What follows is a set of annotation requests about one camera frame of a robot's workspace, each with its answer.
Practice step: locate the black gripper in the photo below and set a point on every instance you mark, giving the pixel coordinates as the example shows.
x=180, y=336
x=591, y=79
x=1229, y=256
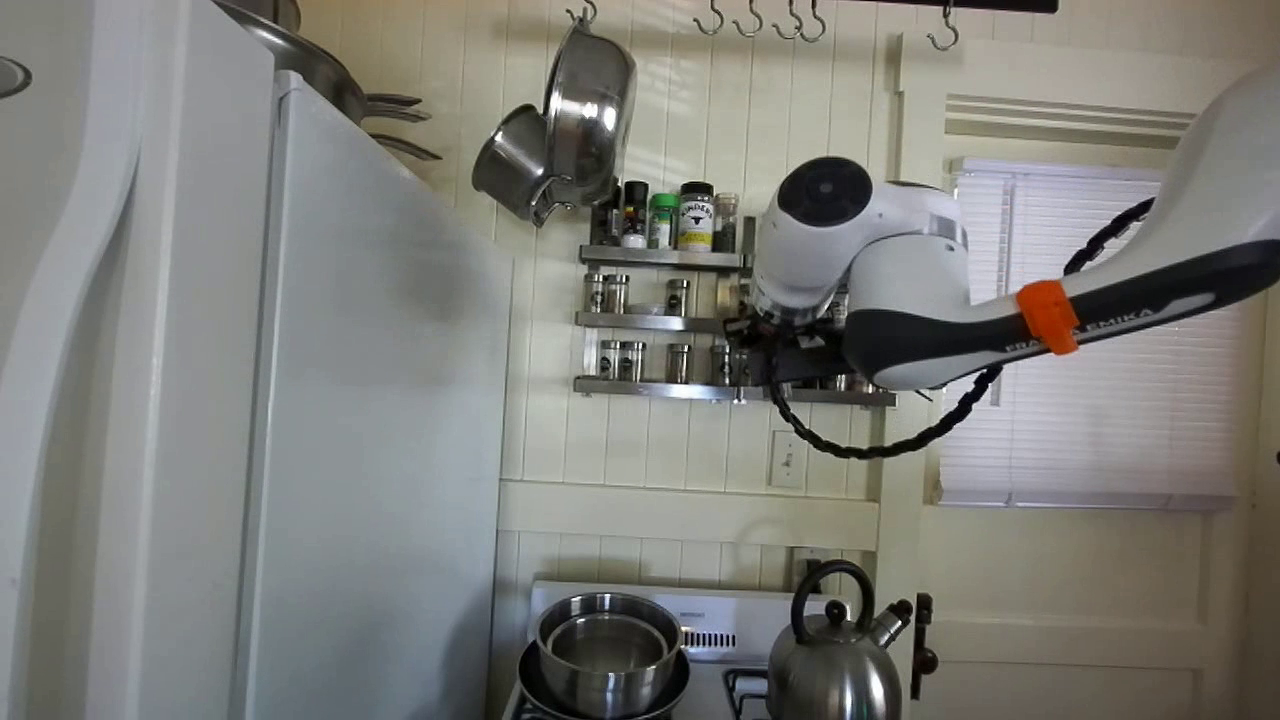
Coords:
x=786, y=358

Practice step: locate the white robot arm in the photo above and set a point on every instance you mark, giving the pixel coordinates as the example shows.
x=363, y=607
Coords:
x=881, y=282

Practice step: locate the metal spice shelf rack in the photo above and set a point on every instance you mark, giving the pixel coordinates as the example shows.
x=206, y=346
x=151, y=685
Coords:
x=657, y=322

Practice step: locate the white gas stove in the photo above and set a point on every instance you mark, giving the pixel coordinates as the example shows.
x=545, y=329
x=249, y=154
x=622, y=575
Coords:
x=724, y=636

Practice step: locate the hanging steel bowl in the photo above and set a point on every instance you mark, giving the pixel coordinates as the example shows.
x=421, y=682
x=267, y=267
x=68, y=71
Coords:
x=587, y=111

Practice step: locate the hanging steel pot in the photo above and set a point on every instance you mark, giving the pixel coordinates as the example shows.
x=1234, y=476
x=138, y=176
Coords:
x=512, y=166

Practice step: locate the steel pot on stove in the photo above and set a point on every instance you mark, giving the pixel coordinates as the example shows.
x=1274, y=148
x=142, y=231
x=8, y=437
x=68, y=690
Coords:
x=604, y=635

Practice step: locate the white window blind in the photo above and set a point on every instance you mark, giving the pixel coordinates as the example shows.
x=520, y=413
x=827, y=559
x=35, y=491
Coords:
x=1153, y=416

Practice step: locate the white refrigerator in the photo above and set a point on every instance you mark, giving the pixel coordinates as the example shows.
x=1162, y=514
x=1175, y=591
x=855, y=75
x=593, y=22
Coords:
x=249, y=391

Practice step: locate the steel kettle black handle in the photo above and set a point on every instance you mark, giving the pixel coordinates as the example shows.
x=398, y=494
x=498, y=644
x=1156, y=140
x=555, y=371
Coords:
x=838, y=666

